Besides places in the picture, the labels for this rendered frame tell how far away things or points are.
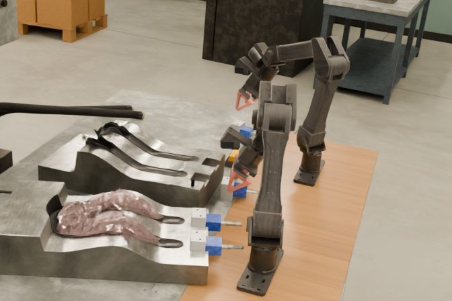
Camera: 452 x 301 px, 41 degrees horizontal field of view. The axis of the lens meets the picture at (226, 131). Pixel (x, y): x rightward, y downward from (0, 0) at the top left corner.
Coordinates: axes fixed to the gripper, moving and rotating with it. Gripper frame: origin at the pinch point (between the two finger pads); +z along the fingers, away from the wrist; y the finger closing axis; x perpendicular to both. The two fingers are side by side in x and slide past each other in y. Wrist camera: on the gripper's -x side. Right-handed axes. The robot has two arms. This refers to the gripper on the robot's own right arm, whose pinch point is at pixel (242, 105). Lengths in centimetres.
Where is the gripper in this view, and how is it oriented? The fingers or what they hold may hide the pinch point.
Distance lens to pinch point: 220.7
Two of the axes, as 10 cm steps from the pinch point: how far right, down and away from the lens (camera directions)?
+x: 7.3, 6.7, -1.4
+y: -4.6, 3.1, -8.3
